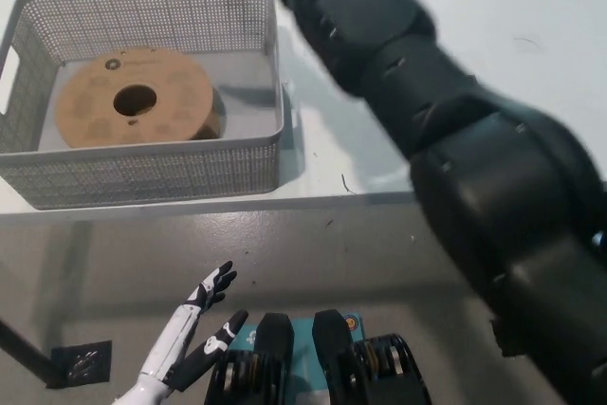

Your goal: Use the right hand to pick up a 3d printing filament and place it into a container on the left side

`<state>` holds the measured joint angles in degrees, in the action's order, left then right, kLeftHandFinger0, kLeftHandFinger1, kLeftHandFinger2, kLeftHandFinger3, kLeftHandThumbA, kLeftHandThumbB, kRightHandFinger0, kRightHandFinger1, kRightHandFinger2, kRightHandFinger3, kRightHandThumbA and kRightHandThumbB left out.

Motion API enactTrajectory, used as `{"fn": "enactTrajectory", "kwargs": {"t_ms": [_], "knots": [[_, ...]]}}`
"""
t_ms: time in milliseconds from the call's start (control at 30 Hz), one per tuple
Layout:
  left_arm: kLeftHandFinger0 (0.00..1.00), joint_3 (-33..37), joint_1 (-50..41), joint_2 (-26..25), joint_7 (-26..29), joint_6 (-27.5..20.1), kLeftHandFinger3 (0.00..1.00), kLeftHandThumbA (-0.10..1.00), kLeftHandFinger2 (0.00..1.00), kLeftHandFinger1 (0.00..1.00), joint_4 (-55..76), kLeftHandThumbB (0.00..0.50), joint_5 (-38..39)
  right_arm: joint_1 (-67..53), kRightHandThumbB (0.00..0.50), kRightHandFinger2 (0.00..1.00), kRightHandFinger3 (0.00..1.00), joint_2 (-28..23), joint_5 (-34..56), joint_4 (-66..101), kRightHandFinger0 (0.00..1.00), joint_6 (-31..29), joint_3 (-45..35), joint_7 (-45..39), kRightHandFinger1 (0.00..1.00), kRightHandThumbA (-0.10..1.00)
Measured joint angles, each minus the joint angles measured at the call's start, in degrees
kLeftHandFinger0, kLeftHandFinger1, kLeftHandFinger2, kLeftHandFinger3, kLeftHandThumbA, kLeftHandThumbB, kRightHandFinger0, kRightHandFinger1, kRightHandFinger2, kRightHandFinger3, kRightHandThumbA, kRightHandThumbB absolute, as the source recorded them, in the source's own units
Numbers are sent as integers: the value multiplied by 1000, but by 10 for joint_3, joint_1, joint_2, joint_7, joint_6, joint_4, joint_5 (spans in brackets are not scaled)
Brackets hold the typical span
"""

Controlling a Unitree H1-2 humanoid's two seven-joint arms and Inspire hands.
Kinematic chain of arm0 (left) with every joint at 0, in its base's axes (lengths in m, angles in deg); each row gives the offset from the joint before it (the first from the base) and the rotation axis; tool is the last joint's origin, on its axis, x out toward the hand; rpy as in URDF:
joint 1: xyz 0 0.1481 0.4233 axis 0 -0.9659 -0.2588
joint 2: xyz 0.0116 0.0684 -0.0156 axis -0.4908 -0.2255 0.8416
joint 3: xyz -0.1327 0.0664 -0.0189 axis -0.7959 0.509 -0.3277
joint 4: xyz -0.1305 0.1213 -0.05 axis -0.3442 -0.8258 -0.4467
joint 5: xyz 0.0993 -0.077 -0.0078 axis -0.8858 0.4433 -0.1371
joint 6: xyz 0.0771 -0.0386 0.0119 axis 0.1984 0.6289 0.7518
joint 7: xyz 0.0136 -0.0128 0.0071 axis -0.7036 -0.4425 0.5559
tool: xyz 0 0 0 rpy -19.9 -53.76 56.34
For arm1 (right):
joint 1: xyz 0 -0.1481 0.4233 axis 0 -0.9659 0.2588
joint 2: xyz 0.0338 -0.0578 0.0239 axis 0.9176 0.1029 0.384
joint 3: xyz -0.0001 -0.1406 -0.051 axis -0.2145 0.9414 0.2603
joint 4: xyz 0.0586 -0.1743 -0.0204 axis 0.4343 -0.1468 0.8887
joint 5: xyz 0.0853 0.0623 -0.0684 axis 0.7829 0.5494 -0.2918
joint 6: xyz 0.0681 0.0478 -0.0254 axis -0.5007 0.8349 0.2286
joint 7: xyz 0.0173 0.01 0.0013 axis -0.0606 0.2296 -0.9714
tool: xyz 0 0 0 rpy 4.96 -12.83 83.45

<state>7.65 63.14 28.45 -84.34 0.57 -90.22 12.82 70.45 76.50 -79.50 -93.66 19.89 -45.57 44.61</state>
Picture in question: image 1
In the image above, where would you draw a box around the white and black left hand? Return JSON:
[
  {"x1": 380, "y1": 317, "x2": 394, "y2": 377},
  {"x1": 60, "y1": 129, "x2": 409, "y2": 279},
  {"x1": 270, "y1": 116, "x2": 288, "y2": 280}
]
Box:
[{"x1": 139, "y1": 260, "x2": 250, "y2": 395}]

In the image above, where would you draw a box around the brown cardboard filament spool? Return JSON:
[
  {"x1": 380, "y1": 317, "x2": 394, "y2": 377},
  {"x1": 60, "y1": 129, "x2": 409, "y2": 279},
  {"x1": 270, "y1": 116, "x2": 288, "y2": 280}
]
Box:
[{"x1": 55, "y1": 51, "x2": 227, "y2": 150}]

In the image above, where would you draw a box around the black and teal robot body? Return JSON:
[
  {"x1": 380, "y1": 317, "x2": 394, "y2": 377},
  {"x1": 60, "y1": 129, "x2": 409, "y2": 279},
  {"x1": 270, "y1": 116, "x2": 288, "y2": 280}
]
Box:
[{"x1": 204, "y1": 309, "x2": 432, "y2": 405}]

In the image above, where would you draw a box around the black table leg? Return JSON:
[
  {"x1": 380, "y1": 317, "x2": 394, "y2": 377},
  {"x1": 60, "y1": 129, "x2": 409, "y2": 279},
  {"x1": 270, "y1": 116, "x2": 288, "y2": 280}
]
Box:
[{"x1": 0, "y1": 317, "x2": 65, "y2": 388}]

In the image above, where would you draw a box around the grey perforated plastic basket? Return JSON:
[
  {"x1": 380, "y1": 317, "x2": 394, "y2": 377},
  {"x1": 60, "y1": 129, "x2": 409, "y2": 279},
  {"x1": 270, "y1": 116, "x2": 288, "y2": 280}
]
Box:
[{"x1": 0, "y1": 0, "x2": 298, "y2": 212}]

